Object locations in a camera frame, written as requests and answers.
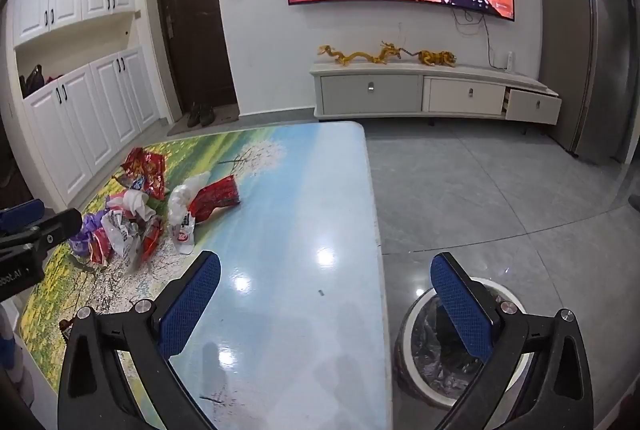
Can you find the grey door mat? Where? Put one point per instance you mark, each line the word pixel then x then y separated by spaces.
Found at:
pixel 225 119

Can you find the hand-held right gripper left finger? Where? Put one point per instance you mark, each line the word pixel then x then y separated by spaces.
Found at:
pixel 192 305

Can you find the crumpled red foil packet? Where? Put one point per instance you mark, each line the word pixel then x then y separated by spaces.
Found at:
pixel 215 197

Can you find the dark shoe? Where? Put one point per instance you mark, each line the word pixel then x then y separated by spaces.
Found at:
pixel 194 114
pixel 207 113

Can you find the grey refrigerator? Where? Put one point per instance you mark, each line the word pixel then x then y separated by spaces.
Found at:
pixel 590 44

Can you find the narrow red packet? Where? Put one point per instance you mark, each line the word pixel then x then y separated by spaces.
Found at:
pixel 151 237

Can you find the large red snack wrapper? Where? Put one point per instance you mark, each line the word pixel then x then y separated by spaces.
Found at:
pixel 145 167

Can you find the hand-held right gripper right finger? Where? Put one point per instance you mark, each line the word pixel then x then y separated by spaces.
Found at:
pixel 462 305

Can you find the dark brown entrance door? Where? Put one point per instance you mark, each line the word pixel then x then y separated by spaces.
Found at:
pixel 195 24

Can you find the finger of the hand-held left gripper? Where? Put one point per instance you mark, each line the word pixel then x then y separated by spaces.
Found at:
pixel 22 212
pixel 55 230

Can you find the white packet with black print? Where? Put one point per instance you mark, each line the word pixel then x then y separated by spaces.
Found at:
pixel 120 235

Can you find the golden dragon figurine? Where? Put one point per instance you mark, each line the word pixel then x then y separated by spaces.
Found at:
pixel 365 55

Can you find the dark bag on shelf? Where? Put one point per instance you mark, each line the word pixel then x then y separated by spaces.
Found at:
pixel 32 79

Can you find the purple wrapper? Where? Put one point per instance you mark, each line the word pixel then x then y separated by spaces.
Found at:
pixel 86 230

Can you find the black bin liner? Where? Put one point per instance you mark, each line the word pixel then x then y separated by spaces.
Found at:
pixel 430 352

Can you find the small white upright device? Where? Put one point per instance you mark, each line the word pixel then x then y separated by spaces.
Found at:
pixel 510 62

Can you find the crumpled white tissue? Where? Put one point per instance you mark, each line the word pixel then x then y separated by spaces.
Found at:
pixel 136 204

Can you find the white television console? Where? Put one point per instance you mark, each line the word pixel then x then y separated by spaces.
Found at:
pixel 370 92

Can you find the round white-rimmed trash bin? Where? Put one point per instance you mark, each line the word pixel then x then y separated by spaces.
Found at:
pixel 415 310

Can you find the white lower cabinet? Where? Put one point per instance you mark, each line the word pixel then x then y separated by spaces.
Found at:
pixel 95 119

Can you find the white plastic bag red logo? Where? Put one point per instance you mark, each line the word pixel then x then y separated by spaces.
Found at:
pixel 181 212

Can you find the golden tiger figurine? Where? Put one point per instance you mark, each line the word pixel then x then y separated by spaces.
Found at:
pixel 437 58

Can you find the red striped packet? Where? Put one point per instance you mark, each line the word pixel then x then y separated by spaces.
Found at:
pixel 100 250

